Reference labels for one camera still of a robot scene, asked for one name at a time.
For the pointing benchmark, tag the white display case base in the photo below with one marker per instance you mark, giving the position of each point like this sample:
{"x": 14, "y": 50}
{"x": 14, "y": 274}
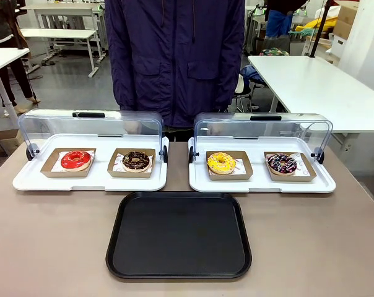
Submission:
{"x": 100, "y": 182}
{"x": 258, "y": 185}

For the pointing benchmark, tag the white table with round leg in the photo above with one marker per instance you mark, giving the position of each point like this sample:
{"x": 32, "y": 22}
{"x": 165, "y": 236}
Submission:
{"x": 1, "y": 57}

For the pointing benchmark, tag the yellow cloth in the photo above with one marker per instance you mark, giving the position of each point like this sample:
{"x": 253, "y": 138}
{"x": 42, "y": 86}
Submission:
{"x": 326, "y": 23}

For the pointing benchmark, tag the chocolate glazed donut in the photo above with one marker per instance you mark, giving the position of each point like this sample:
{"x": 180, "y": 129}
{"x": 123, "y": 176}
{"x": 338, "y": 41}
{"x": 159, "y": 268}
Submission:
{"x": 128, "y": 163}

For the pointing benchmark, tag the white workbench table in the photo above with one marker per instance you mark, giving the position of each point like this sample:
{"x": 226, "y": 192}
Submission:
{"x": 57, "y": 33}

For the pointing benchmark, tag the background person in blue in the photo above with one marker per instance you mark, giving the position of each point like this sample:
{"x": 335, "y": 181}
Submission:
{"x": 278, "y": 23}

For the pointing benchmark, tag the purple sprinkled donut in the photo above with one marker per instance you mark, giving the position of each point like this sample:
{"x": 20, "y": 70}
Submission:
{"x": 275, "y": 165}

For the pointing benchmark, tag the green cloth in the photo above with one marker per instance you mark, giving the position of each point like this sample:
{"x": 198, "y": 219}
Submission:
{"x": 300, "y": 30}

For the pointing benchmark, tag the large white table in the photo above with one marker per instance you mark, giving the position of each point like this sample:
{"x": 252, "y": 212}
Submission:
{"x": 323, "y": 89}

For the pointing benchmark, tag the red glazed donut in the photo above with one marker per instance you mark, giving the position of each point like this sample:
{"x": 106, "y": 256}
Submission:
{"x": 67, "y": 162}

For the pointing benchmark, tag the brown cardboard box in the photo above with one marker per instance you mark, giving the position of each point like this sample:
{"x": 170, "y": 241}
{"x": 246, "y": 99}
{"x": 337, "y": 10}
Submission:
{"x": 346, "y": 18}

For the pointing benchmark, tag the background person in dark clothes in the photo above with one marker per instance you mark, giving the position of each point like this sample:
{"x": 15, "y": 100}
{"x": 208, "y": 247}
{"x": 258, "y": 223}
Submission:
{"x": 1, "y": 24}

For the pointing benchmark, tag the colourful patterned bag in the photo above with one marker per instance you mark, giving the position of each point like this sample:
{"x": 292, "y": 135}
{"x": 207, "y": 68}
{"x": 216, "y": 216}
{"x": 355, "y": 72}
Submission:
{"x": 273, "y": 52}

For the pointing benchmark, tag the black stand pole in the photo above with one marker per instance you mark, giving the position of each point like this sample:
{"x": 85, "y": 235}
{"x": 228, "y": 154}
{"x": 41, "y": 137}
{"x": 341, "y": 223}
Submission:
{"x": 317, "y": 31}

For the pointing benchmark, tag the white printed paper liner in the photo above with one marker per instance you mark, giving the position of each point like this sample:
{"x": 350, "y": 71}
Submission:
{"x": 117, "y": 167}
{"x": 240, "y": 167}
{"x": 56, "y": 167}
{"x": 302, "y": 167}

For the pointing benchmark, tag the yellow glazed donut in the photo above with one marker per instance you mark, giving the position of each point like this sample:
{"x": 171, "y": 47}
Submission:
{"x": 214, "y": 164}

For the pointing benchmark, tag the clear display case lid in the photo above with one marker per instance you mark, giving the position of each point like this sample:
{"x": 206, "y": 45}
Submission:
{"x": 50, "y": 123}
{"x": 230, "y": 127}

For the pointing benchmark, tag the person in navy jacket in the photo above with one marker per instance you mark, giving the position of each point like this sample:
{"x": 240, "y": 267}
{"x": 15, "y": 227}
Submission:
{"x": 174, "y": 62}

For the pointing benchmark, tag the black lid hinge knob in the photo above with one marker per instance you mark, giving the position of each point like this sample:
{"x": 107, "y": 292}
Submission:
{"x": 191, "y": 154}
{"x": 29, "y": 153}
{"x": 320, "y": 156}
{"x": 165, "y": 154}

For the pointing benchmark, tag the white framed workbench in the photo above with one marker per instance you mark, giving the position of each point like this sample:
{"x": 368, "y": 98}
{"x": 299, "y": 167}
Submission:
{"x": 66, "y": 7}

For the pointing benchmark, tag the black plastic serving tray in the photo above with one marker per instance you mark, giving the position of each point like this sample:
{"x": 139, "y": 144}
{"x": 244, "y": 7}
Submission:
{"x": 177, "y": 238}

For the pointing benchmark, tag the white storage box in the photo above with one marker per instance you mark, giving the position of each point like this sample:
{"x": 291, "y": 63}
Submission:
{"x": 339, "y": 46}

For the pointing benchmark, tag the brown cardboard donut tray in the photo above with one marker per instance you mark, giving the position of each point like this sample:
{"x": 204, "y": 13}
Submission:
{"x": 248, "y": 174}
{"x": 311, "y": 174}
{"x": 112, "y": 173}
{"x": 49, "y": 168}

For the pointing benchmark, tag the blue cloth bundle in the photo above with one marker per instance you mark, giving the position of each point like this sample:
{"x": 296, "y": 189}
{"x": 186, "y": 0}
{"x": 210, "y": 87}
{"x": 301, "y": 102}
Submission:
{"x": 252, "y": 75}

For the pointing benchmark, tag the person's right hand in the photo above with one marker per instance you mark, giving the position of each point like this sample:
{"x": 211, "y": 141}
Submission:
{"x": 133, "y": 127}

